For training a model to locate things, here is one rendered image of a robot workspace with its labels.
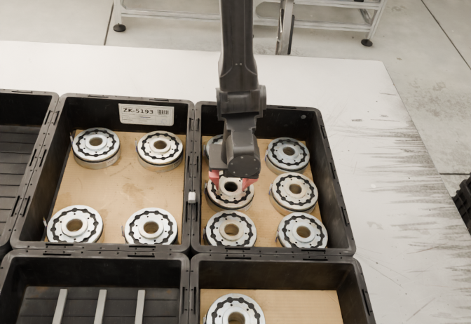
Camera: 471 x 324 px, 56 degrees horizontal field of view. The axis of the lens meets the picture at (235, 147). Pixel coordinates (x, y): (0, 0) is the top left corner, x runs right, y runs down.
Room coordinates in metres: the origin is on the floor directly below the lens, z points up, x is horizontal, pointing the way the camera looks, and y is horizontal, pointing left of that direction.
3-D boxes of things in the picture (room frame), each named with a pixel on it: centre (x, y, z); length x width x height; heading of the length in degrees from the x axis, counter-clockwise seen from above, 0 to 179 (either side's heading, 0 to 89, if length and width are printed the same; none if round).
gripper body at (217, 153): (0.60, 0.00, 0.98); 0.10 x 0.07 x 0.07; 99
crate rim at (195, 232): (0.62, -0.07, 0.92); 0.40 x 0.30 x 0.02; 9
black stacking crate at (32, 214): (0.57, 0.23, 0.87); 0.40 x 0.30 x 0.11; 9
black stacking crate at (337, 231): (0.62, -0.07, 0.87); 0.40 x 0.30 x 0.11; 9
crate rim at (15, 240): (0.57, 0.23, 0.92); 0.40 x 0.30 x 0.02; 9
